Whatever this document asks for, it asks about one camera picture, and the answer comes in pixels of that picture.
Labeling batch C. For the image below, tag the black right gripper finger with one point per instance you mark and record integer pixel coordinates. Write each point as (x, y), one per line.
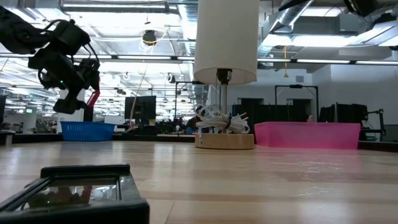
(295, 3)

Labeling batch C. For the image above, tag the black digital clock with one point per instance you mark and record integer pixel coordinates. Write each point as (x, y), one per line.
(77, 211)

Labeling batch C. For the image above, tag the person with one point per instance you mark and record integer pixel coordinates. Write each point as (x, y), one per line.
(309, 118)
(190, 124)

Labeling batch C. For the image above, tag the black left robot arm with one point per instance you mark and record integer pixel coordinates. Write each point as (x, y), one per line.
(18, 34)

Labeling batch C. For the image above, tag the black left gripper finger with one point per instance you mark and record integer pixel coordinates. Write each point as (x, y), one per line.
(66, 105)
(90, 74)

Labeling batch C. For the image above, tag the table lamp with wooden base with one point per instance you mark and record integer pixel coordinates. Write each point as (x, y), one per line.
(227, 37)

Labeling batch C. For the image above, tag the black computer monitor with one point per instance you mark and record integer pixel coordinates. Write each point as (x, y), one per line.
(141, 107)

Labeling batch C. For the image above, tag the black metal frame stand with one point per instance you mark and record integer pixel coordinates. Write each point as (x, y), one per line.
(317, 99)

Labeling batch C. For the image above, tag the black upright box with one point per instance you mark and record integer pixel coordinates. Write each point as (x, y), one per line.
(88, 115)

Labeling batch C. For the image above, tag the pink plastic bin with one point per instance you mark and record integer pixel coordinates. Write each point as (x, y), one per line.
(308, 135)

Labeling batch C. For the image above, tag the blue plastic basket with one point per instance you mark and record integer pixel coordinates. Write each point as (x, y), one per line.
(87, 132)

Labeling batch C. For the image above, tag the black workstation equipment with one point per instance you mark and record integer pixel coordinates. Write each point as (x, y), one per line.
(345, 113)

